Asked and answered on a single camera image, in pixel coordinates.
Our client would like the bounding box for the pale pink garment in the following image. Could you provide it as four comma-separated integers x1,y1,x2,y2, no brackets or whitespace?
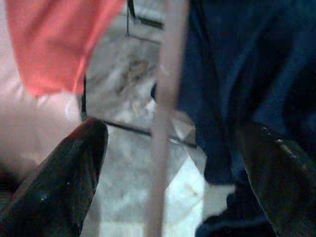
0,0,83,188

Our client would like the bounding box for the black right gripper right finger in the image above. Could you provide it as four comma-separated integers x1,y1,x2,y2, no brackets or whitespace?
236,120,316,237

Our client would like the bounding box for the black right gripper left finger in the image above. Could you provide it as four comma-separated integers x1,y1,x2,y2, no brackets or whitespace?
0,118,109,237

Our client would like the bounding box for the navy blue garment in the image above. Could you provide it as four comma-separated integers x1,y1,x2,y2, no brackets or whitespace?
150,0,316,237

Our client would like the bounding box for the pink plastic hanger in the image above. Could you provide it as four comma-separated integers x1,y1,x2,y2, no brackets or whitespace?
147,0,191,237

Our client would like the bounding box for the coral red garment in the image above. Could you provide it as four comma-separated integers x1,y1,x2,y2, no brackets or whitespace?
6,0,126,97

